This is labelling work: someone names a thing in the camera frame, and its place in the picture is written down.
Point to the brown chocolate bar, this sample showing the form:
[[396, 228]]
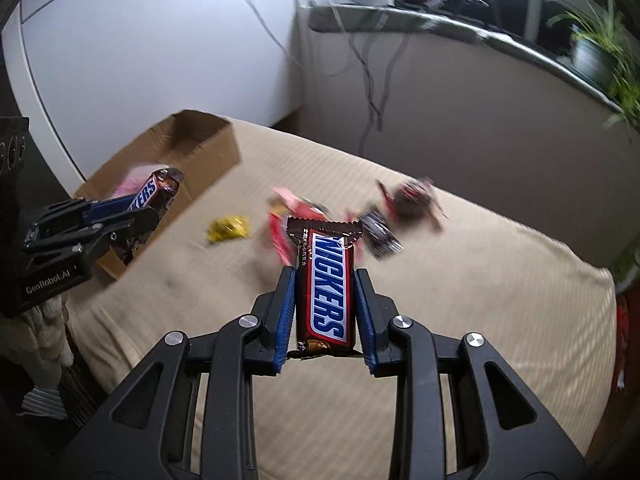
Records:
[[150, 192], [325, 285]]

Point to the white wardrobe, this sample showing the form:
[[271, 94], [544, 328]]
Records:
[[150, 35]]

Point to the red cloth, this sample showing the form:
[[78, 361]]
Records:
[[622, 340]]

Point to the grey window ledge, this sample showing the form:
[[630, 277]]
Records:
[[450, 25]]

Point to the red snack packet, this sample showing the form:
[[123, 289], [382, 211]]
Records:
[[276, 237]]

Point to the cardboard box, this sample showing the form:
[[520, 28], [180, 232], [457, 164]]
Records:
[[210, 152]]

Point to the white fluffy cloth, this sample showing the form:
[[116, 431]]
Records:
[[50, 325]]

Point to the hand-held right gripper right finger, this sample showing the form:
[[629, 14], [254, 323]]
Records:
[[364, 315]]

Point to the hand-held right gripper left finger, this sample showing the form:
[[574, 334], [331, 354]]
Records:
[[286, 310]]

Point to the pale pink snack packet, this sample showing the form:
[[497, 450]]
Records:
[[130, 177]]

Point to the yellow candy packet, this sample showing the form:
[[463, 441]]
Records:
[[227, 227]]

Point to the green potted plant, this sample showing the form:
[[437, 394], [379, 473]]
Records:
[[600, 45]]

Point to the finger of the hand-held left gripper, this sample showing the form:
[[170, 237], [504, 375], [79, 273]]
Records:
[[107, 208], [130, 225]]

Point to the red dark twisted candy wrapper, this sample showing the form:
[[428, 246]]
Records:
[[410, 200]]

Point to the dark striped snack packet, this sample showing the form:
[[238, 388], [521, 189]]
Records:
[[380, 232]]

